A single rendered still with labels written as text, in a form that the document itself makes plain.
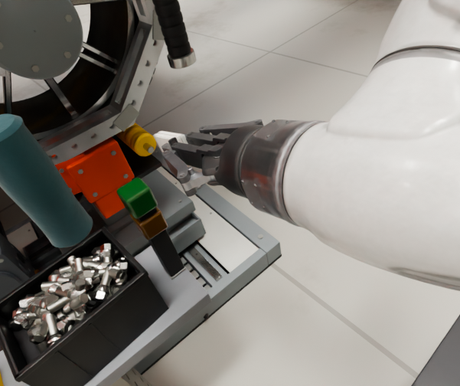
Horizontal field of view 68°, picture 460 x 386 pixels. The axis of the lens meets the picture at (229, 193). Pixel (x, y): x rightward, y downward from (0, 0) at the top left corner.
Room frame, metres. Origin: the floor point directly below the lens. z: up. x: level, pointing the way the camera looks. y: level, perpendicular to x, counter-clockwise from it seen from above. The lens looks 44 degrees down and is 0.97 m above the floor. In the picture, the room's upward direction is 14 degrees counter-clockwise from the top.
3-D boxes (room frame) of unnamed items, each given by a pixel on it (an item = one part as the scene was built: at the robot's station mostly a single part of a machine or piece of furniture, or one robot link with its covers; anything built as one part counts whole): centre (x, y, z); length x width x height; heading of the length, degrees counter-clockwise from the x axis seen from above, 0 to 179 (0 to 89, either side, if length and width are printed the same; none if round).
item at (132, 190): (0.38, 0.13, 0.64); 0.04 x 0.04 x 0.04; 29
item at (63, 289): (0.31, 0.27, 0.51); 0.20 x 0.14 x 0.13; 124
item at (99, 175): (0.71, 0.30, 0.48); 0.16 x 0.12 x 0.17; 29
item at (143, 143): (0.82, 0.23, 0.51); 0.29 x 0.06 x 0.06; 29
